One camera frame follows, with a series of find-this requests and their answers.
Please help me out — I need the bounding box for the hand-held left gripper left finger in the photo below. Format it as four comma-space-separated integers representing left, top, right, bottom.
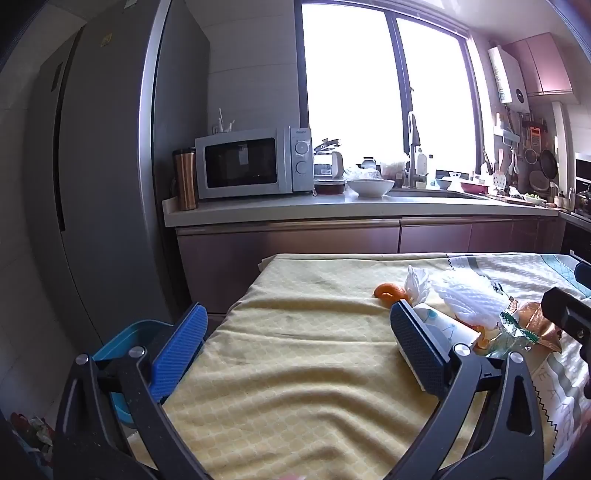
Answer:
53, 302, 208, 480

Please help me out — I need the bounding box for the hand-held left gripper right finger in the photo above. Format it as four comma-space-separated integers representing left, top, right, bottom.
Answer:
390, 300, 546, 480

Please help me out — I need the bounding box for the gold snack wrapper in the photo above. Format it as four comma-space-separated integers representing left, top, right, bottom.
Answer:
512, 300, 564, 354

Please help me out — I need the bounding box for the white printed carton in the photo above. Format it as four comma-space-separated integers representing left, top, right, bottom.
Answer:
411, 302, 481, 352

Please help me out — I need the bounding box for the large orange peel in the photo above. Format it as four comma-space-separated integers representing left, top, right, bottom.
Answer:
374, 283, 409, 303

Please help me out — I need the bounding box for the blue plastic waste bin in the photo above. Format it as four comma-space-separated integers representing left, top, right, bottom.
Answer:
91, 320, 176, 428

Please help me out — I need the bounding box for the white tissue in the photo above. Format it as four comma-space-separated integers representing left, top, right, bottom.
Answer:
404, 265, 432, 303

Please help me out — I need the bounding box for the white foam fruit net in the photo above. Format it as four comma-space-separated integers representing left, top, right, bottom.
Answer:
431, 272, 509, 328

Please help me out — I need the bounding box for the white teal printed cloth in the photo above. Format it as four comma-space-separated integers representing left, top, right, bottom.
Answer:
445, 253, 591, 472

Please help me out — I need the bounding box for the green clear wrapper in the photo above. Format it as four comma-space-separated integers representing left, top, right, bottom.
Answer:
485, 309, 541, 358

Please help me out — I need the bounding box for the wooden cutting board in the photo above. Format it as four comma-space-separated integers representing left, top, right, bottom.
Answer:
489, 194, 543, 206

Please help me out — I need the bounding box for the yellow tablecloth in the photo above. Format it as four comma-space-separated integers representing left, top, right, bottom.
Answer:
124, 253, 555, 480

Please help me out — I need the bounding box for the kitchen counter cabinet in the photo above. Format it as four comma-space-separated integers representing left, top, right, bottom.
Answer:
161, 189, 591, 319

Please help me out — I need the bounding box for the copper thermos cup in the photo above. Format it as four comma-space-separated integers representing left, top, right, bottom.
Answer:
172, 148, 199, 212

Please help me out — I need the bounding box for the red packaging bag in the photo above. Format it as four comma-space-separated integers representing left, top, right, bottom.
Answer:
11, 413, 54, 455

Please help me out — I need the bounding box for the steel faucet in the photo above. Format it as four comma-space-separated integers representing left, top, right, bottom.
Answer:
404, 112, 422, 188

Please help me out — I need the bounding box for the white dispenser bottle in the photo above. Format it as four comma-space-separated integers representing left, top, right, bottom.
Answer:
414, 147, 430, 188

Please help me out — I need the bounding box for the white microwave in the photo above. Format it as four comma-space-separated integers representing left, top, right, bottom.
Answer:
194, 126, 315, 200

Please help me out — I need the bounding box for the grey refrigerator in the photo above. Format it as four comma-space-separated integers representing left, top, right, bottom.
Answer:
23, 0, 211, 342

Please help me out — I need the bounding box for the glass kettle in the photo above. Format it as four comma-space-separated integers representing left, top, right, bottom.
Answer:
313, 138, 345, 178

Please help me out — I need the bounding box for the white water heater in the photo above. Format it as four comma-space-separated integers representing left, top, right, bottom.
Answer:
488, 45, 531, 112

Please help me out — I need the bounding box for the kitchen window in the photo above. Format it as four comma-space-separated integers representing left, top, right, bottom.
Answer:
300, 0, 481, 178

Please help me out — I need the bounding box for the pink wall cabinet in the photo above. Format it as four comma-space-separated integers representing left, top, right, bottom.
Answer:
503, 32, 575, 97

